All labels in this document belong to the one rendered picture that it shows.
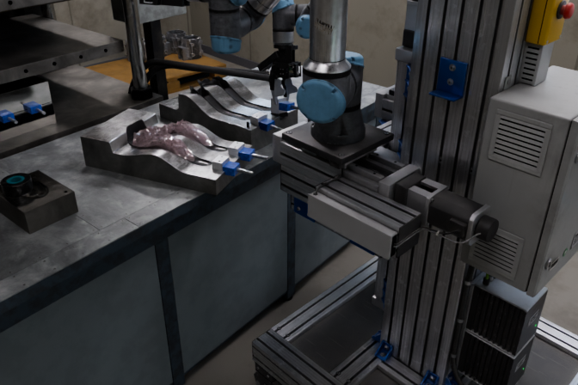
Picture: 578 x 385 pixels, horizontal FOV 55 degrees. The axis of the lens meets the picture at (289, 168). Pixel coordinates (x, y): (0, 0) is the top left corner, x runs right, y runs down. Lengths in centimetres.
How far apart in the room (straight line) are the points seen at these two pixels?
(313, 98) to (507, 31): 45
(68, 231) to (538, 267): 122
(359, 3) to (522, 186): 310
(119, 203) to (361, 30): 296
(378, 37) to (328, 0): 300
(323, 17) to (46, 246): 94
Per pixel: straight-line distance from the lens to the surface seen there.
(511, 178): 141
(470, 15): 140
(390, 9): 417
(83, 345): 179
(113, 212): 172
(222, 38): 140
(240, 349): 235
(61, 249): 161
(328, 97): 131
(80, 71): 301
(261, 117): 198
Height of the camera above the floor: 169
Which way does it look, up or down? 28 degrees down
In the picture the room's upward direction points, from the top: straight up
